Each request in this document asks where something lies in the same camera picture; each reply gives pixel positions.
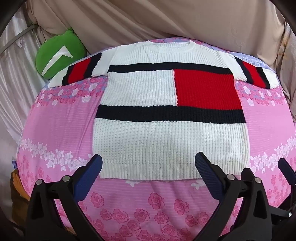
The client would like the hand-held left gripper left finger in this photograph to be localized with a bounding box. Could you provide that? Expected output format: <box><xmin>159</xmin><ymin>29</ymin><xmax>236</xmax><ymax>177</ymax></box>
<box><xmin>25</xmin><ymin>153</ymin><xmax>103</xmax><ymax>241</ymax></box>

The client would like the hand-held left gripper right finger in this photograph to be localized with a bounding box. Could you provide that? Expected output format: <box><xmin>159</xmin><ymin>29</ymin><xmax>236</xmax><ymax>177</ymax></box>
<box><xmin>195</xmin><ymin>151</ymin><xmax>278</xmax><ymax>241</ymax></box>

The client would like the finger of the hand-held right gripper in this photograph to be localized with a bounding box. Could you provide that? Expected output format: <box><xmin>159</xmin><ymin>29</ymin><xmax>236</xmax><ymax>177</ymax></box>
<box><xmin>277</xmin><ymin>158</ymin><xmax>296</xmax><ymax>180</ymax></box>

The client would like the white red black knit sweater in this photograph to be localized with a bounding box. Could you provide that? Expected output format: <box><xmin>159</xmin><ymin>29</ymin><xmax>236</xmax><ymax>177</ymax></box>
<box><xmin>48</xmin><ymin>39</ymin><xmax>279</xmax><ymax>180</ymax></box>

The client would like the pink floral bed sheet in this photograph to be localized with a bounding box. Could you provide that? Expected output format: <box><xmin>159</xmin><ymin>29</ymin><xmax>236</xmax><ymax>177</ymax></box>
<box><xmin>13</xmin><ymin>38</ymin><xmax>296</xmax><ymax>241</ymax></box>

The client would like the orange cloth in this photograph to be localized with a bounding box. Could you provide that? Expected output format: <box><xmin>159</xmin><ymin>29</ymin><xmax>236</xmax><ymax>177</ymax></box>
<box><xmin>10</xmin><ymin>170</ymin><xmax>30</xmax><ymax>223</ymax></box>

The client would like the cream patterned curtain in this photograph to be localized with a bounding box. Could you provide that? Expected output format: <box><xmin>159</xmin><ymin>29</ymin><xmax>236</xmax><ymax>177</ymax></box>
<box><xmin>276</xmin><ymin>23</ymin><xmax>296</xmax><ymax>105</ymax></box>

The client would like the silvery satin curtain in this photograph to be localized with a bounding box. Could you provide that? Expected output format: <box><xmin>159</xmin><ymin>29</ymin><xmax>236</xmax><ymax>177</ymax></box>
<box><xmin>0</xmin><ymin>9</ymin><xmax>49</xmax><ymax>163</ymax></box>

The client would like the green plush pillow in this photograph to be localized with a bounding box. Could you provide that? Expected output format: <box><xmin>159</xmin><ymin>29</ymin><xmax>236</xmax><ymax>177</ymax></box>
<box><xmin>35</xmin><ymin>28</ymin><xmax>88</xmax><ymax>81</ymax></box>

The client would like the beige draped cloth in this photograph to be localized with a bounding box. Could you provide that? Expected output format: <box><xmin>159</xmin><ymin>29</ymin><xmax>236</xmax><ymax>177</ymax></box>
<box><xmin>30</xmin><ymin>0</ymin><xmax>292</xmax><ymax>58</ymax></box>

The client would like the grey strap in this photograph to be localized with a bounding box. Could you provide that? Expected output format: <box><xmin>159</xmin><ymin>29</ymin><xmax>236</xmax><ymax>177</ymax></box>
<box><xmin>0</xmin><ymin>24</ymin><xmax>40</xmax><ymax>54</ymax></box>

